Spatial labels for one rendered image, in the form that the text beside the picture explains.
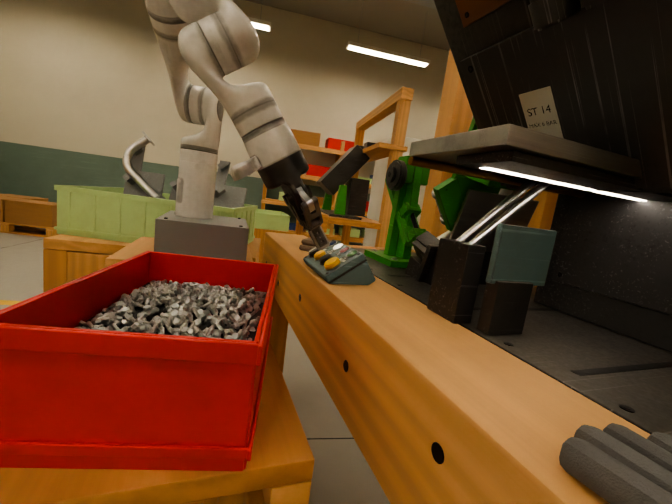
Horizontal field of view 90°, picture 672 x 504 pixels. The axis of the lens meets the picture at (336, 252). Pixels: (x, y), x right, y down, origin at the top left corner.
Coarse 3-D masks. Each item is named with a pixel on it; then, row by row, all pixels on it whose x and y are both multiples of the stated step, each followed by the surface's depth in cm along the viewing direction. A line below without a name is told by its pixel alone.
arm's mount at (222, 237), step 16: (160, 224) 77; (176, 224) 78; (192, 224) 80; (208, 224) 81; (224, 224) 84; (240, 224) 89; (160, 240) 78; (176, 240) 79; (192, 240) 80; (208, 240) 81; (224, 240) 82; (240, 240) 83; (208, 256) 82; (224, 256) 83; (240, 256) 84
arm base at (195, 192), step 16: (192, 160) 84; (208, 160) 86; (192, 176) 85; (208, 176) 87; (176, 192) 86; (192, 192) 86; (208, 192) 88; (176, 208) 87; (192, 208) 87; (208, 208) 89
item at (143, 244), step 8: (136, 240) 96; (144, 240) 97; (152, 240) 99; (128, 248) 85; (136, 248) 86; (144, 248) 87; (152, 248) 88; (248, 248) 107; (112, 256) 75; (120, 256) 76; (128, 256) 77; (248, 256) 95; (112, 264) 74
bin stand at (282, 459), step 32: (288, 416) 37; (256, 448) 32; (288, 448) 33; (0, 480) 26; (32, 480) 26; (64, 480) 26; (96, 480) 27; (128, 480) 27; (160, 480) 27; (192, 480) 28; (224, 480) 29; (256, 480) 30; (288, 480) 31
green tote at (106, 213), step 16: (64, 192) 116; (80, 192) 116; (96, 192) 116; (112, 192) 116; (64, 208) 117; (80, 208) 117; (96, 208) 118; (112, 208) 118; (128, 208) 118; (144, 208) 118; (160, 208) 118; (224, 208) 118; (240, 208) 127; (256, 208) 157; (64, 224) 118; (80, 224) 118; (96, 224) 118; (112, 224) 119; (128, 224) 119; (144, 224) 119; (112, 240) 120; (128, 240) 120
